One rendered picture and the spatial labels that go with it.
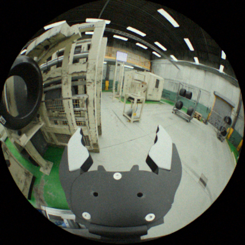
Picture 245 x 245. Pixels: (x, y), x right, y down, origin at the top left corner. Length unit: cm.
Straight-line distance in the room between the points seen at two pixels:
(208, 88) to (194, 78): 205
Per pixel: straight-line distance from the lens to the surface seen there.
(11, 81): 117
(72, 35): 92
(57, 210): 114
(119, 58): 423
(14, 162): 146
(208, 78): 1074
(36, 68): 87
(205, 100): 1021
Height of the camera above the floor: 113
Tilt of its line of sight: 29 degrees down
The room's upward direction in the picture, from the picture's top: 7 degrees clockwise
